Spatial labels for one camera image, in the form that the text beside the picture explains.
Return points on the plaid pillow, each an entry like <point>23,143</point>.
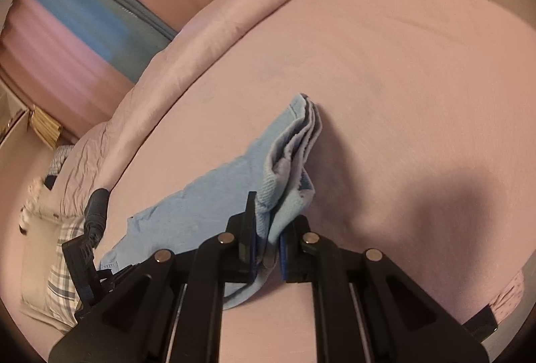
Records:
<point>48,293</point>

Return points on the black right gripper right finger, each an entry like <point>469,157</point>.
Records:
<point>366,309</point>

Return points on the folded dark grey pants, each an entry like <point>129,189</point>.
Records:
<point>95,216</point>

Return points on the light blue denim pants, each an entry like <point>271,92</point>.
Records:
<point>273,167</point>

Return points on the pink rolled duvet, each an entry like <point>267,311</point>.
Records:
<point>102,155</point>

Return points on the pink bed sheet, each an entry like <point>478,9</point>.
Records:
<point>428,144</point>

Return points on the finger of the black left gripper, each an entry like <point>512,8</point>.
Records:
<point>90,284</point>

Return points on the blue window curtain gap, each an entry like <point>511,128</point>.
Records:
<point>124,33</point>

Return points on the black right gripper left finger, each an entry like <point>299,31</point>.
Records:
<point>167,308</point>

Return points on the yellow book stack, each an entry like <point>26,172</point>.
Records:
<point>46,127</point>

